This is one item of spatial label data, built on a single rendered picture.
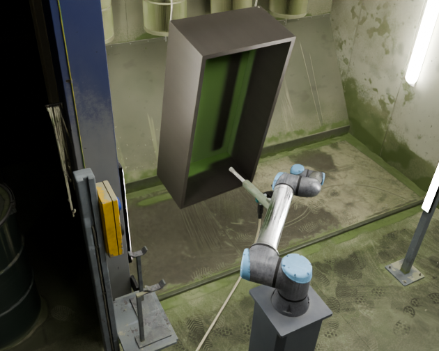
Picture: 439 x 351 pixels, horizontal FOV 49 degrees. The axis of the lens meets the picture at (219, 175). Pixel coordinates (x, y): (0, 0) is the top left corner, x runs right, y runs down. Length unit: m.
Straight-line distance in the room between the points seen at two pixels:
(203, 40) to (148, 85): 1.58
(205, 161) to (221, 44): 1.25
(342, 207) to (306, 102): 1.17
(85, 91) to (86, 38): 0.21
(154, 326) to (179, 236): 1.54
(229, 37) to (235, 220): 1.66
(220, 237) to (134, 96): 1.35
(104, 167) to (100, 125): 0.22
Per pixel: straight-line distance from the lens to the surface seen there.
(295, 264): 2.30
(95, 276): 1.86
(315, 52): 4.84
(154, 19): 3.72
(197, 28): 2.63
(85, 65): 1.94
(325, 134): 4.81
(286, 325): 2.41
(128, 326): 2.21
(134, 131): 3.98
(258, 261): 2.31
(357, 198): 4.21
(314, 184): 2.75
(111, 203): 1.61
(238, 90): 3.28
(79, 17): 1.88
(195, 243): 3.58
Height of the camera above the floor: 2.57
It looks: 37 degrees down
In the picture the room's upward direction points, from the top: 3 degrees clockwise
